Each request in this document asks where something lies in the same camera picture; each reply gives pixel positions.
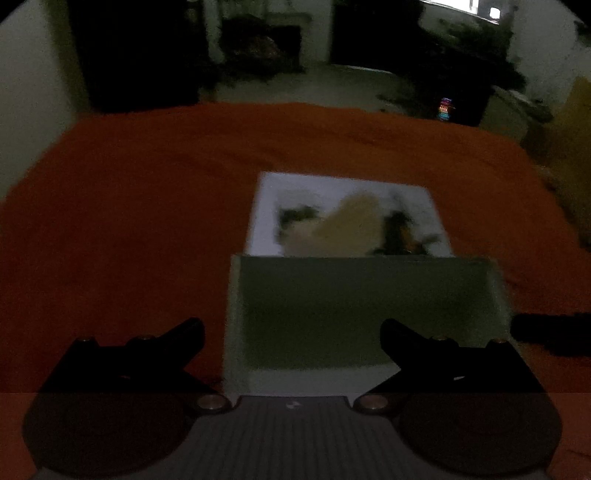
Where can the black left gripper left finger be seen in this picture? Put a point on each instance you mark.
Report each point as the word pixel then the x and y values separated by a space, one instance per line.
pixel 109 411

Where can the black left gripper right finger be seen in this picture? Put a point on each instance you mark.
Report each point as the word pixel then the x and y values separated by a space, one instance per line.
pixel 475 412

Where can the white box lid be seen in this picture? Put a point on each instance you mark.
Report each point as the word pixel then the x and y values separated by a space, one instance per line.
pixel 279 193

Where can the red blanket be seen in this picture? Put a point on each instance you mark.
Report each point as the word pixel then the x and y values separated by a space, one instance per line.
pixel 126 226

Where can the wooden cabinet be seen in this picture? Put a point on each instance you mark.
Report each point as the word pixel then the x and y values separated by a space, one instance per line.
pixel 565 157

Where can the open white cardboard box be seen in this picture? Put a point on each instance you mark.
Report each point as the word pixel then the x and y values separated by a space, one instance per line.
pixel 300 327

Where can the glowing rgb device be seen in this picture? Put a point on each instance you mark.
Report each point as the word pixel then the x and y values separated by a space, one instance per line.
pixel 445 109

